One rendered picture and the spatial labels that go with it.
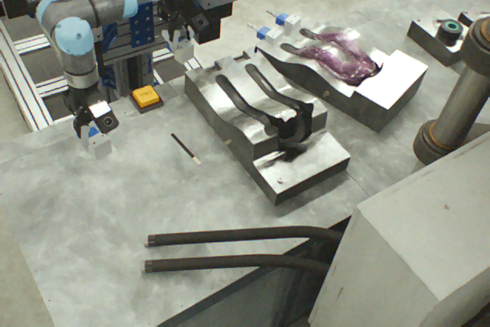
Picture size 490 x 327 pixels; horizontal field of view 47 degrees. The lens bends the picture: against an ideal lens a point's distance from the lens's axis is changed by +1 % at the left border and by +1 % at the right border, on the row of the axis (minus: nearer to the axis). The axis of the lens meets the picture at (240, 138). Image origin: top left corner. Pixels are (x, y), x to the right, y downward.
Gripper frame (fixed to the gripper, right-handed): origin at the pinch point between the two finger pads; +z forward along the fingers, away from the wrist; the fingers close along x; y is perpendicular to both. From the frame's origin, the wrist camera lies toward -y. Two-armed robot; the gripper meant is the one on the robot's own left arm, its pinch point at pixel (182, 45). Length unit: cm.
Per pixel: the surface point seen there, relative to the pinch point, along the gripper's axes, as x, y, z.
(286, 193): 11, -54, 11
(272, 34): -31.6, -9.9, 6.7
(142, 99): 17.1, -0.7, 11.3
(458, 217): 38, -95, -52
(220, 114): 7.1, -23.9, 6.6
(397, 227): 45, -90, -52
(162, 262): 49, -46, 11
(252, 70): -13.7, -17.3, 6.5
